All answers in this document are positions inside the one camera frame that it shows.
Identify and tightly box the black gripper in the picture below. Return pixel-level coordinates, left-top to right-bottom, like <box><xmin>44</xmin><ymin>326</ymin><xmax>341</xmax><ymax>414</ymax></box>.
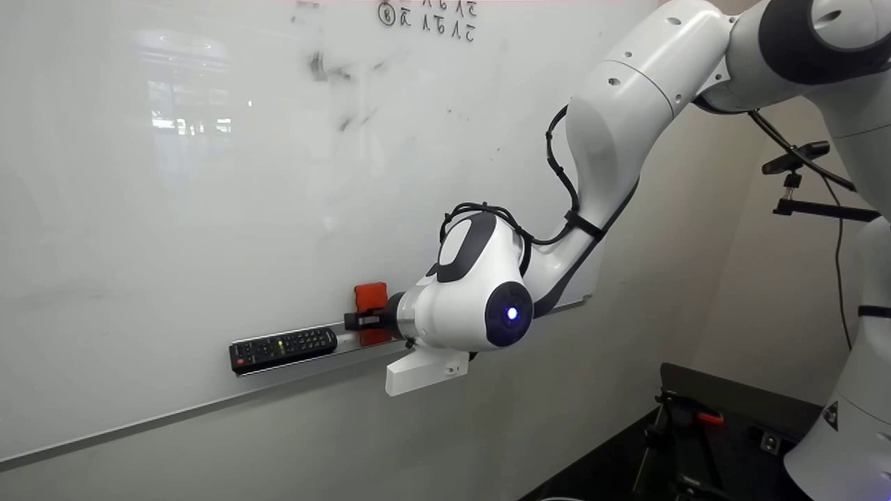
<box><xmin>344</xmin><ymin>293</ymin><xmax>403</xmax><ymax>336</ymax></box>

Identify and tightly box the dark grey table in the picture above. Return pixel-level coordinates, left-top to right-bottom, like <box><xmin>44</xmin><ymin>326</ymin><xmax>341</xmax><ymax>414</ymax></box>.
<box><xmin>522</xmin><ymin>361</ymin><xmax>818</xmax><ymax>501</ymax></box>

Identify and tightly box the black camera on stand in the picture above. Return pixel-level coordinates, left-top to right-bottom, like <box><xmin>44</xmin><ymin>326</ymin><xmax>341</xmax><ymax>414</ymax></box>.
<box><xmin>760</xmin><ymin>139</ymin><xmax>831</xmax><ymax>174</ymax></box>

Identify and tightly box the large white wall whiteboard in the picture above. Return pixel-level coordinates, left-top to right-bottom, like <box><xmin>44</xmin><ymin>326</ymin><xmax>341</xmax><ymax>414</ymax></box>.
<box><xmin>0</xmin><ymin>0</ymin><xmax>661</xmax><ymax>462</ymax></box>

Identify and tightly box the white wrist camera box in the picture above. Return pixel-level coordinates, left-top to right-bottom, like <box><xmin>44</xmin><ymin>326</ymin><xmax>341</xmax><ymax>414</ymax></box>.
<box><xmin>385</xmin><ymin>348</ymin><xmax>472</xmax><ymax>398</ymax></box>

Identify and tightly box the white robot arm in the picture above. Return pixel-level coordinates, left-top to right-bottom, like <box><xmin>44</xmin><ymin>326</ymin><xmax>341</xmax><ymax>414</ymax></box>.
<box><xmin>382</xmin><ymin>0</ymin><xmax>891</xmax><ymax>501</ymax></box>

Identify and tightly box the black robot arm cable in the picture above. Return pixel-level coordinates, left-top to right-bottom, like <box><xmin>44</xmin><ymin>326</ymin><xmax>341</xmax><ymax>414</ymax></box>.
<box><xmin>435</xmin><ymin>103</ymin><xmax>608</xmax><ymax>280</ymax></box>

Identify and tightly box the orange whiteboard eraser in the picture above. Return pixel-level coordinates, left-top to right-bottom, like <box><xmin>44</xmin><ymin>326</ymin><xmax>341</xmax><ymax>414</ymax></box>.
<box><xmin>353</xmin><ymin>280</ymin><xmax>387</xmax><ymax>311</ymax></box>

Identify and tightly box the black remote control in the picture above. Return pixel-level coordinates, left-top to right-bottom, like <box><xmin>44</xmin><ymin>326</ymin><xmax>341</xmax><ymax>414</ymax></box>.
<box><xmin>228</xmin><ymin>329</ymin><xmax>337</xmax><ymax>376</ymax></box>

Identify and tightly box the black tripod with red knob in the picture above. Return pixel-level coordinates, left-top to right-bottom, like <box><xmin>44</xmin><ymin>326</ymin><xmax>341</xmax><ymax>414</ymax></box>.
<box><xmin>633</xmin><ymin>389</ymin><xmax>729</xmax><ymax>501</ymax></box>

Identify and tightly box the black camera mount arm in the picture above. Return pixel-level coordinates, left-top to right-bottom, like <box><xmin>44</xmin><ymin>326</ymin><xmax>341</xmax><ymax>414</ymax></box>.
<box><xmin>775</xmin><ymin>169</ymin><xmax>880</xmax><ymax>223</ymax></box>

